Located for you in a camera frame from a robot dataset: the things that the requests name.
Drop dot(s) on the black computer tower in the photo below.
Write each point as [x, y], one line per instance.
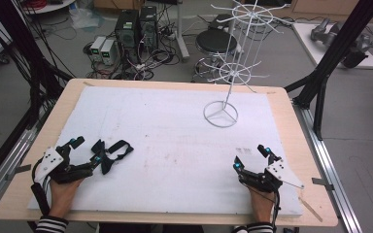
[148, 27]
[127, 32]

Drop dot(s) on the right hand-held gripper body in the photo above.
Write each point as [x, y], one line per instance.
[272, 176]

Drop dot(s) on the person's right hand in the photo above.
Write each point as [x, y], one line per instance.
[261, 204]

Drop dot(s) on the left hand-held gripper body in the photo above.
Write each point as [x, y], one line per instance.
[74, 172]

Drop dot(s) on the white foam mat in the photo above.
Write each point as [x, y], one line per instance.
[181, 145]

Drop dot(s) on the white board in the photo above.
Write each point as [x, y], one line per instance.
[320, 48]

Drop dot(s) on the black metal frame strut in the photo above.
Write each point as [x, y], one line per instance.
[333, 58]
[29, 55]

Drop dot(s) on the white round table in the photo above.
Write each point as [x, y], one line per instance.
[50, 6]

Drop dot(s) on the white power supply unit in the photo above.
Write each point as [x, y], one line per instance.
[97, 47]
[108, 51]

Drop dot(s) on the person's left hand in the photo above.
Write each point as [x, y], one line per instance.
[63, 197]

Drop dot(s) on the thin wooden stick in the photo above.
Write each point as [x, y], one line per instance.
[311, 209]

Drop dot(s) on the grey robot device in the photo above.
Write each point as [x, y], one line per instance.
[340, 37]

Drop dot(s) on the grey metal stand leg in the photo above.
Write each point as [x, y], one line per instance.
[182, 35]

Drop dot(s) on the clear plastic bag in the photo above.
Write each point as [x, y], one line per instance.
[84, 18]

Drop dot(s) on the aluminium rail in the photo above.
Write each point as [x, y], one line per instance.
[6, 168]
[330, 174]

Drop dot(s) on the black round stool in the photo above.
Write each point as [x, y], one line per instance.
[216, 41]

